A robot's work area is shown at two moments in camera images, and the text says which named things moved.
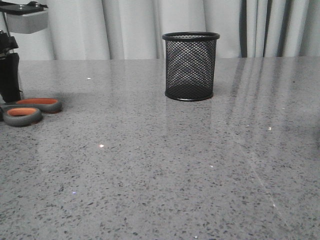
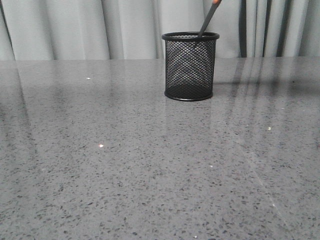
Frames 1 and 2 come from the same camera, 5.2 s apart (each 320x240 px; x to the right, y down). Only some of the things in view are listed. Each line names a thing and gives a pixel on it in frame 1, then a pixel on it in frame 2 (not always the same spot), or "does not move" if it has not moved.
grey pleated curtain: [103, 30] does not move
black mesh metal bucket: [190, 58] does not move
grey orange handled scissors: [27, 112] → [215, 3]
